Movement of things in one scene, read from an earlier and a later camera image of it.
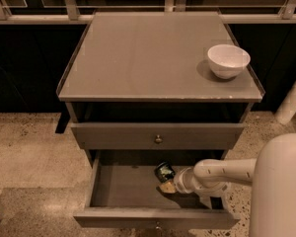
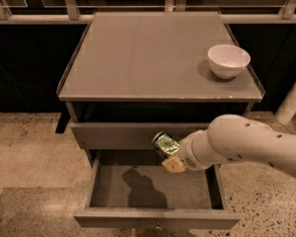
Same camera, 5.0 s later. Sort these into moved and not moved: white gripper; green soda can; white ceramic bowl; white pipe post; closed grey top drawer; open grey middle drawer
Moved: green soda can; white gripper
Not moved: white pipe post; open grey middle drawer; closed grey top drawer; white ceramic bowl
